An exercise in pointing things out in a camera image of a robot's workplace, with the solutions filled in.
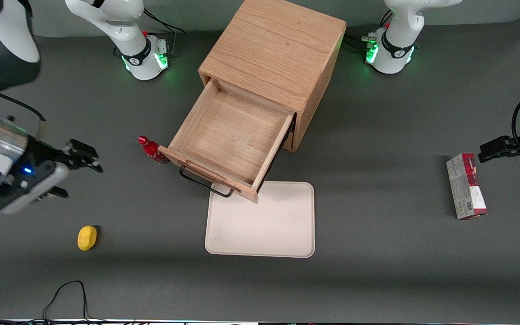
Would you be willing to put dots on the red and grey carton box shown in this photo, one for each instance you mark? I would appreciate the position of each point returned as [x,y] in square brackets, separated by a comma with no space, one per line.
[465,189]

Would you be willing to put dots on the yellow lemon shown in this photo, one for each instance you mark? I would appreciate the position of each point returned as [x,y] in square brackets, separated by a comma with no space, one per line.
[87,238]

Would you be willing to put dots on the dark grey table mat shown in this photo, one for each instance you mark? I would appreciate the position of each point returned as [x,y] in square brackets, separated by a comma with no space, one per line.
[377,280]

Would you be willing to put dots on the wooden drawer front panel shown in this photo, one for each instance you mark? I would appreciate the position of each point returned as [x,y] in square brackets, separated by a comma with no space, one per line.
[290,142]

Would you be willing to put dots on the beige rectangular tray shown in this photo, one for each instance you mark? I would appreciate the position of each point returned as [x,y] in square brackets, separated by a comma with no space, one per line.
[269,225]

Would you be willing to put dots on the red soda bottle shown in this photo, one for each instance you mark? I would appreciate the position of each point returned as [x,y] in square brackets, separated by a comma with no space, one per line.
[150,148]

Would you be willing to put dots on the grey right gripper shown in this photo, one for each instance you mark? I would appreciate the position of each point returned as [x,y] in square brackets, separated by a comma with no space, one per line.
[42,152]

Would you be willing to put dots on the oak wooden drawer cabinet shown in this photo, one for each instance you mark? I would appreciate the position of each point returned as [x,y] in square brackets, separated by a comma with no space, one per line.
[278,45]

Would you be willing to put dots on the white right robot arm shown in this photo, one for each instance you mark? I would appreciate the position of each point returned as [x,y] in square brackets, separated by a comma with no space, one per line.
[124,27]

